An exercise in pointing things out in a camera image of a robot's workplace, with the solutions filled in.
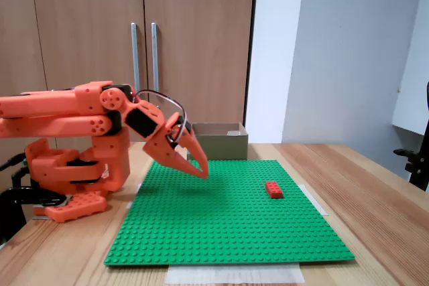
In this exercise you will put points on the brown cardboard box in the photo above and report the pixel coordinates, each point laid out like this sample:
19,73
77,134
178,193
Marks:
224,147

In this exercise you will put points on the green lego baseplate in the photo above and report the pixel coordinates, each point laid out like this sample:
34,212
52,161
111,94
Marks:
218,232

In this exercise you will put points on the red lego block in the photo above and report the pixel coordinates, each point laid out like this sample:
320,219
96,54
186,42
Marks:
274,189

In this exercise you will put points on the short masking tape strip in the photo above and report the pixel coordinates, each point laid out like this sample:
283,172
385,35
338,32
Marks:
134,195
315,200

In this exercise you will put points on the wooden cabinet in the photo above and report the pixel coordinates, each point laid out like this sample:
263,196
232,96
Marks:
201,31

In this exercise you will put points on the long masking tape strip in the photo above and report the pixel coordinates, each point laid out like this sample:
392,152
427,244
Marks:
234,274

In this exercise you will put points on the black table clamp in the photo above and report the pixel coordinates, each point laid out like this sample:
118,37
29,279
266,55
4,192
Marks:
33,195

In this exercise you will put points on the black stand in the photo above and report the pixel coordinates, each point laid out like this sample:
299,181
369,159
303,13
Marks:
417,165

